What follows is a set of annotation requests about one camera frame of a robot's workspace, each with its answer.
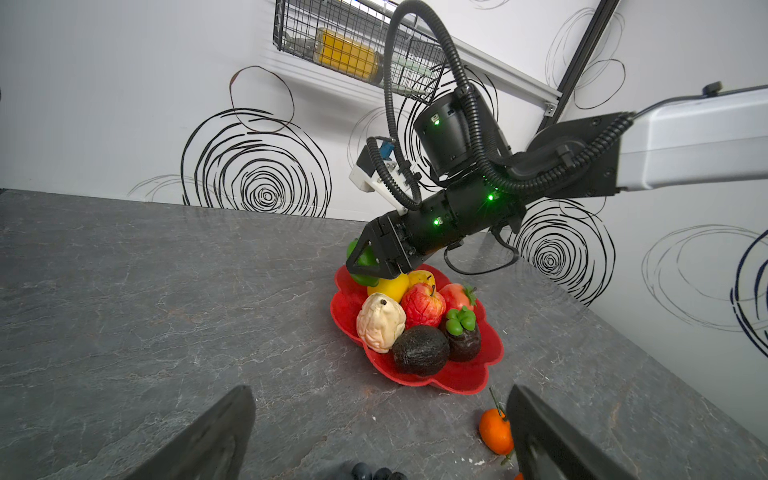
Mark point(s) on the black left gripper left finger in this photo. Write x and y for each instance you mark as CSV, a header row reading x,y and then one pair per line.
x,y
212,447

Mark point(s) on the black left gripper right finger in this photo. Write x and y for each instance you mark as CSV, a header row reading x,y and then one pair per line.
x,y
547,446

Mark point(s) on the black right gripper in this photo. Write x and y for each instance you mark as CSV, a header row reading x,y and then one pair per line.
x,y
465,204

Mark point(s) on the green fake pepper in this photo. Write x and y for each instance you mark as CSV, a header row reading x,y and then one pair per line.
x,y
366,258

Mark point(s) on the yellow fake lemon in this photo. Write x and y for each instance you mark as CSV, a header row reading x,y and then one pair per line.
x,y
394,288

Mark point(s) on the small yellow fake pear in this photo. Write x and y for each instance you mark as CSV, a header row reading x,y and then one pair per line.
x,y
418,277

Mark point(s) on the red fake apple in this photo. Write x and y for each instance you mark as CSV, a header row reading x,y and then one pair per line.
x,y
423,306

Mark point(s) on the dark fake avocado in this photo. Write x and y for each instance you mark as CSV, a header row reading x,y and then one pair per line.
x,y
421,350

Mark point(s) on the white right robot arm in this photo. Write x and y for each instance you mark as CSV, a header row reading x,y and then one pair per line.
x,y
713,137

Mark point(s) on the upper orange fake tangerine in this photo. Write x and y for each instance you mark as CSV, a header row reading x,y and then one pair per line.
x,y
495,430

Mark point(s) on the red flower-shaped fruit bowl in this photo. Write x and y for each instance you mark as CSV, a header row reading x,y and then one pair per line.
x,y
464,378

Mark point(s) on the dark fake grape bunch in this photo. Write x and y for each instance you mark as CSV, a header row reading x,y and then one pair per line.
x,y
364,471

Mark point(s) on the green box in basket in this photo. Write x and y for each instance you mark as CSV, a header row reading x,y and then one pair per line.
x,y
410,78

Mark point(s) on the yellow box in basket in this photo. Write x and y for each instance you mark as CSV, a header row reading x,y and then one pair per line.
x,y
344,55

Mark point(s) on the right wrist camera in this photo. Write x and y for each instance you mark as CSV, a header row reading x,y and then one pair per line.
x,y
366,177

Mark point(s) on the black wire wall basket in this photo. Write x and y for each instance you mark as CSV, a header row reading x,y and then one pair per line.
x,y
297,22

